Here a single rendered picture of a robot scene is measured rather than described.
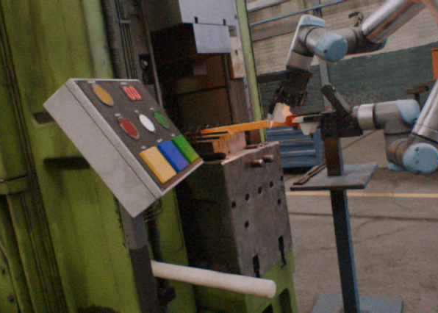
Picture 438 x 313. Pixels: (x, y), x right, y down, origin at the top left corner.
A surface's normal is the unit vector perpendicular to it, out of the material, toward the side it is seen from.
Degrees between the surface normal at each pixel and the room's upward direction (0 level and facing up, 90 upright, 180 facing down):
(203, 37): 90
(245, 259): 90
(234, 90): 90
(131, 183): 90
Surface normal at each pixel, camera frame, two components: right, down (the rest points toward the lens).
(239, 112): 0.80, -0.04
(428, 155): -0.11, 0.16
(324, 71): -0.59, 0.21
